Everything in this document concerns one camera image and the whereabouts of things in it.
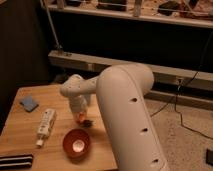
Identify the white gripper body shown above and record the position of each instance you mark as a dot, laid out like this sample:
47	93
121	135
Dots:
79	105

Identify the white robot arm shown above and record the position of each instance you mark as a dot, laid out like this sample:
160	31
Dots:
120	91

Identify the white tube bottle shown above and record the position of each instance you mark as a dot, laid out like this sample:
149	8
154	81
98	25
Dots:
45	126

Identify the red bowl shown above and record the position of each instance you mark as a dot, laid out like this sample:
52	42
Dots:
76	143

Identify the blue sponge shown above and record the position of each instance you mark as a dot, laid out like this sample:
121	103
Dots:
28	103

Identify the metal pole stand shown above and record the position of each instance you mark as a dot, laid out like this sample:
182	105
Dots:
61	5

